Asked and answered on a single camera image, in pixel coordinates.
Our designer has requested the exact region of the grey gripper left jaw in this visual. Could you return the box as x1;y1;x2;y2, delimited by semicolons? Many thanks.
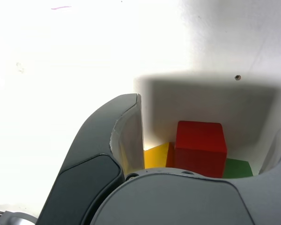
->
37;93;146;225

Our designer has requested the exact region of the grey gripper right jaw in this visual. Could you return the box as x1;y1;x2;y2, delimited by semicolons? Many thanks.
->
89;126;281;225

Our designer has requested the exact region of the yellow cube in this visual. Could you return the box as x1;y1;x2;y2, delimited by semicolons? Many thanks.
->
144;142;176;169

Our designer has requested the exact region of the red cube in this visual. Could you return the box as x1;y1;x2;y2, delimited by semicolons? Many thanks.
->
174;120;228;179

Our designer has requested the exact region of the green cube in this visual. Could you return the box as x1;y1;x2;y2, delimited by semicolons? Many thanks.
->
222;158;254;179

